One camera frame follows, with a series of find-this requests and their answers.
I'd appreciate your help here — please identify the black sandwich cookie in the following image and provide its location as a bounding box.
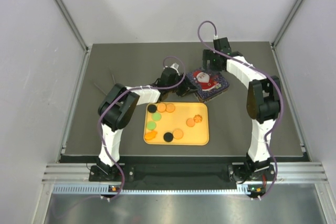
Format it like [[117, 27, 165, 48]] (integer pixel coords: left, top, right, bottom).
[[147, 104, 157, 113], [163, 132, 174, 142]]

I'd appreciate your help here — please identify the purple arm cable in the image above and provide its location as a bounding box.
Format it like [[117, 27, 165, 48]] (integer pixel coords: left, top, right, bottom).
[[97, 56, 186, 202], [197, 20, 285, 201]]

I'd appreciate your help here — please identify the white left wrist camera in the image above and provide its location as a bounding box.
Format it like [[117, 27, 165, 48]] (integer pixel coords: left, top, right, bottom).
[[170, 62, 179, 72]]

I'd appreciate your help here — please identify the green cookie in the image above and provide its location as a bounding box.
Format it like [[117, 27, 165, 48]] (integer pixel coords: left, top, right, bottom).
[[151, 112, 162, 121], [146, 121, 156, 131]]

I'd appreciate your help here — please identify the tan dotted round cookie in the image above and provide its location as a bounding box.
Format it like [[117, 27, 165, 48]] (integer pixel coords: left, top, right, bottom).
[[173, 129, 184, 140]]

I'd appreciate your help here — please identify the orange fish cookie left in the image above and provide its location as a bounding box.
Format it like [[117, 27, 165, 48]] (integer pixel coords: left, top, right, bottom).
[[144, 130, 157, 141]]

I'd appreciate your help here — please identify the orange scalloped cookie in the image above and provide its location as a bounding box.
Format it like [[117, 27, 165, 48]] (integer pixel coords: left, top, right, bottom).
[[166, 103, 175, 113]]

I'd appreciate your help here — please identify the gold tin lid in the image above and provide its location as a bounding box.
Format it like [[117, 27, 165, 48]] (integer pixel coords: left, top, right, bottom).
[[186, 68, 229, 103]]

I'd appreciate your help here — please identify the orange swirl cookie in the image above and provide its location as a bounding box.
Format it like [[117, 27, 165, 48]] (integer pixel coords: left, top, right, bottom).
[[193, 114, 203, 123]]

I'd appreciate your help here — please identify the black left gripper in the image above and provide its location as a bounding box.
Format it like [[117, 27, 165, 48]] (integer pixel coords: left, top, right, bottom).
[[167, 72, 198, 97]]

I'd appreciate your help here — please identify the slotted cable duct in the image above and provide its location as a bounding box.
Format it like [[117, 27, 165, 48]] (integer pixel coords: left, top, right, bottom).
[[52, 184, 251, 195]]

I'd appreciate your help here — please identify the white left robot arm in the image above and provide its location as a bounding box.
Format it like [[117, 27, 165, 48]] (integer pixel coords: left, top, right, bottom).
[[97, 66, 198, 180]]

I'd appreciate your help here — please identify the yellow serving tray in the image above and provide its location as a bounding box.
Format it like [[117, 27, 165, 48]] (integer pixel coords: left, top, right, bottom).
[[143, 102, 209, 146]]

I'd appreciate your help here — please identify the green cookie lower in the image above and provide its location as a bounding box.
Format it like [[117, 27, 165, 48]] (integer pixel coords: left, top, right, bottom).
[[146, 121, 156, 131]]

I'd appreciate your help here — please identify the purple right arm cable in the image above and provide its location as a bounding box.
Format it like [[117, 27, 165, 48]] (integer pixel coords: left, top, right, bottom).
[[197, 20, 285, 201]]

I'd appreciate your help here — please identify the tan plain round cookie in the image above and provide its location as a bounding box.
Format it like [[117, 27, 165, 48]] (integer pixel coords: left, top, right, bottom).
[[186, 118, 196, 127]]

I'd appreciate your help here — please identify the green cookie upper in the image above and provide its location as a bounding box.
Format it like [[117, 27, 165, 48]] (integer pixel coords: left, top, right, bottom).
[[151, 112, 162, 121]]

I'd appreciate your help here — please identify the orange round cookie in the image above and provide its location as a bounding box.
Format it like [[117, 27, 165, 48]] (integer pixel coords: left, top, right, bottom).
[[157, 103, 166, 113]]

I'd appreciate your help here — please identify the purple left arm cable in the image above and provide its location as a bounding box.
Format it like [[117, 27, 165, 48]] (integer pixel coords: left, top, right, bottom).
[[97, 56, 186, 202]]

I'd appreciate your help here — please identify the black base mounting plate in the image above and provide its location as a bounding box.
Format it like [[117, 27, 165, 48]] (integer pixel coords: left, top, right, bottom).
[[89, 155, 263, 190]]

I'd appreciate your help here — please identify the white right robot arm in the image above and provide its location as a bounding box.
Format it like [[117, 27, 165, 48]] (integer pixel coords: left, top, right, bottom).
[[203, 36, 283, 183]]

